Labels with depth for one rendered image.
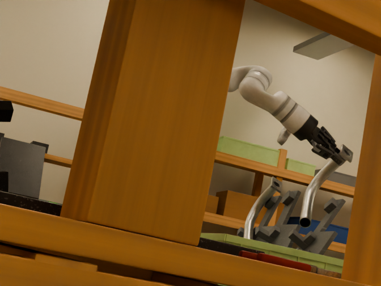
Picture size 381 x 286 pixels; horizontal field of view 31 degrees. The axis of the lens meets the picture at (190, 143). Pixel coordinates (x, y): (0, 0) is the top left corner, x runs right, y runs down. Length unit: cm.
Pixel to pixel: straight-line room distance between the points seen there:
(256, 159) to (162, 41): 599
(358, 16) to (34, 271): 50
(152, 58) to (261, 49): 684
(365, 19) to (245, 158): 584
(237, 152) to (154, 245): 594
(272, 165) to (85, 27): 228
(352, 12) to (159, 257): 39
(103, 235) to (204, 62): 23
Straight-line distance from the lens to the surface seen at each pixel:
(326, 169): 200
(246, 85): 190
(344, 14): 89
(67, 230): 73
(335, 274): 99
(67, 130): 677
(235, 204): 669
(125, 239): 75
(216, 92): 82
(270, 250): 176
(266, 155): 680
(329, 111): 789
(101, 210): 74
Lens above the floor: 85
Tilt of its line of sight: 10 degrees up
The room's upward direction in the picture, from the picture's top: 11 degrees clockwise
